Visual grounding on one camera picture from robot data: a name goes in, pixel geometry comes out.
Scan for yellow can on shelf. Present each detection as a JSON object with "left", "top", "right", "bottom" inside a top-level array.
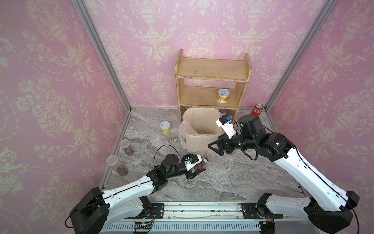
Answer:
[{"left": 217, "top": 89, "right": 230, "bottom": 103}]

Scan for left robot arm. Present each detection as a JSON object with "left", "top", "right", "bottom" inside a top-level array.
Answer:
[{"left": 68, "top": 154, "right": 204, "bottom": 234}]

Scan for clear jar near wall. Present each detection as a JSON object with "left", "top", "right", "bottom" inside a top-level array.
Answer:
[{"left": 119, "top": 139, "right": 134, "bottom": 156}]

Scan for red cola can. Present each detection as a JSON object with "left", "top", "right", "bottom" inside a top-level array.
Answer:
[{"left": 251, "top": 103, "right": 264, "bottom": 117}]

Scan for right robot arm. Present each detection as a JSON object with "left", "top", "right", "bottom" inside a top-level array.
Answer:
[{"left": 208, "top": 115, "right": 360, "bottom": 234}]

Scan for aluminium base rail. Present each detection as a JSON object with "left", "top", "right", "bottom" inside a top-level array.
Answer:
[{"left": 75, "top": 200, "right": 331, "bottom": 234}]

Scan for wooden two-tier shelf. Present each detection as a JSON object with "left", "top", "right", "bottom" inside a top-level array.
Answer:
[{"left": 174, "top": 49, "right": 253, "bottom": 123}]

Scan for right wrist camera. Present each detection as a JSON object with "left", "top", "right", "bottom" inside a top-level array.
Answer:
[{"left": 216, "top": 114, "right": 237, "bottom": 139}]

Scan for yellow can on floor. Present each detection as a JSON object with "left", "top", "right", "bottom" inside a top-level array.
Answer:
[{"left": 160, "top": 121, "right": 171, "bottom": 134}]

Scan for clear jar front left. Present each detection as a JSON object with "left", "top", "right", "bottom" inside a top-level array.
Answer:
[{"left": 106, "top": 155, "right": 129, "bottom": 176}]

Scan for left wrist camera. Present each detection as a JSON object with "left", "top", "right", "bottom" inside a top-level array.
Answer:
[{"left": 182, "top": 154, "right": 203, "bottom": 172}]

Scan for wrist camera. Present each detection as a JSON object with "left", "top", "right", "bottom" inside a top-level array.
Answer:
[
  {"left": 216, "top": 114, "right": 237, "bottom": 139},
  {"left": 182, "top": 154, "right": 203, "bottom": 172}
]

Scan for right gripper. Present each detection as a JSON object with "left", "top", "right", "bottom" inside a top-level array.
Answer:
[{"left": 208, "top": 131, "right": 259, "bottom": 157}]

